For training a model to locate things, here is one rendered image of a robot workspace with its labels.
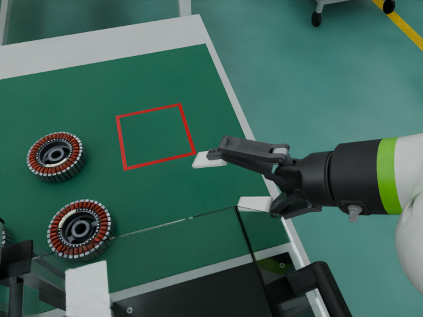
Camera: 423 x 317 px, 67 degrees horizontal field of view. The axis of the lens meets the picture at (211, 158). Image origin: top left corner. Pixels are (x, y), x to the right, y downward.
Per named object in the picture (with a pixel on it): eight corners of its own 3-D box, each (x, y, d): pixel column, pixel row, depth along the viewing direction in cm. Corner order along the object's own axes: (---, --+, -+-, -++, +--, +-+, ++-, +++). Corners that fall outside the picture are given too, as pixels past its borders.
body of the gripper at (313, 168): (322, 183, 38) (258, 185, 45) (346, 219, 43) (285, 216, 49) (333, 136, 42) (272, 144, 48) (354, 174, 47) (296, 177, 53)
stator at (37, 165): (30, 151, 71) (22, 141, 68) (81, 134, 74) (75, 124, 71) (38, 191, 65) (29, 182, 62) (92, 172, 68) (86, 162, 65)
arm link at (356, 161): (400, 163, 44) (382, 117, 39) (394, 241, 38) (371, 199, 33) (355, 166, 48) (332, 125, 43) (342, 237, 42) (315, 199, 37)
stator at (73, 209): (127, 224, 61) (123, 217, 58) (85, 276, 56) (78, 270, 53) (84, 197, 65) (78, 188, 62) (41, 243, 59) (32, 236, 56)
